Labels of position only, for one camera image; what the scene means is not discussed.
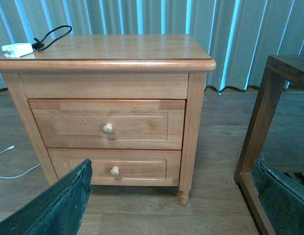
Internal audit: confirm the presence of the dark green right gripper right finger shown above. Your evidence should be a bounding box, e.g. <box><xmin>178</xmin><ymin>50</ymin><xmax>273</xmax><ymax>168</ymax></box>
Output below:
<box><xmin>252</xmin><ymin>159</ymin><xmax>304</xmax><ymax>235</ymax></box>

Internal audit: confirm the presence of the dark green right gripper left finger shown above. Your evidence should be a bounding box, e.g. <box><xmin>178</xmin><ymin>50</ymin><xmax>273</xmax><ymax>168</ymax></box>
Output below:
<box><xmin>0</xmin><ymin>159</ymin><xmax>93</xmax><ymax>235</ymax></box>

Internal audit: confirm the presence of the wooden drawer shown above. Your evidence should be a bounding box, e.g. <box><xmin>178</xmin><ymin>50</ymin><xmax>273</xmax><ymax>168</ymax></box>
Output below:
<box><xmin>48</xmin><ymin>148</ymin><xmax>181</xmax><ymax>186</ymax></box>
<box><xmin>29</xmin><ymin>99</ymin><xmax>185</xmax><ymax>150</ymax></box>

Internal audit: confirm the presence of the white charger with black cable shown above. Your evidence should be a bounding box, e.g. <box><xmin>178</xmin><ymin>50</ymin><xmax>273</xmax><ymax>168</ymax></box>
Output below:
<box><xmin>2</xmin><ymin>25</ymin><xmax>72</xmax><ymax>58</ymax></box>

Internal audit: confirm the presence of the light wooden nightstand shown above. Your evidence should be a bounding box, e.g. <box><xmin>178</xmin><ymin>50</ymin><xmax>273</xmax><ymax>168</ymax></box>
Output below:
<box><xmin>0</xmin><ymin>34</ymin><xmax>216</xmax><ymax>206</ymax></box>

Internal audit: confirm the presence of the dark brown wooden table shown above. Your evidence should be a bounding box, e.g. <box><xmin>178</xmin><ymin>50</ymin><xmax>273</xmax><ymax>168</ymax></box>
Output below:
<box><xmin>234</xmin><ymin>55</ymin><xmax>304</xmax><ymax>235</ymax></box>

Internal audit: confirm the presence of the pale green curtain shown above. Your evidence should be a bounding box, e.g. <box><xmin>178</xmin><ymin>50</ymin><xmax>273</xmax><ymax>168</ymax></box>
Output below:
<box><xmin>0</xmin><ymin>0</ymin><xmax>304</xmax><ymax>91</ymax></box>

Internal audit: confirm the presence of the white cable on floor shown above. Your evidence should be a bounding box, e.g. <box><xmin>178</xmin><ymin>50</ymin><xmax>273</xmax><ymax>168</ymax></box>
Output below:
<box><xmin>0</xmin><ymin>145</ymin><xmax>41</xmax><ymax>179</ymax></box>

